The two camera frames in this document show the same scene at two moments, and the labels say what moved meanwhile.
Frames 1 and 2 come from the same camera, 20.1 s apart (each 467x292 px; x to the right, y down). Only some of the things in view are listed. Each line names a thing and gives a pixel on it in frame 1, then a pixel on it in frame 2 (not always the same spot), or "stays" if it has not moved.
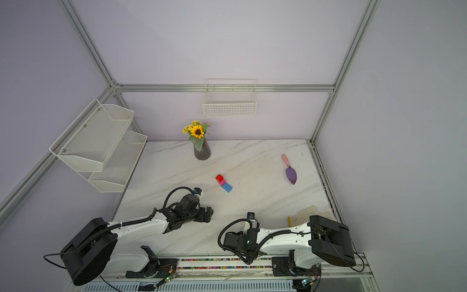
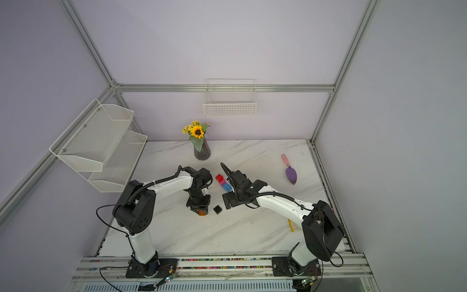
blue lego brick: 227,187 stays
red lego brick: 219,177 stays
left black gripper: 208,213 → 204,205
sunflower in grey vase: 197,131 stays
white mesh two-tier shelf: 98,145 stays
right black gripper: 239,232 → 234,200
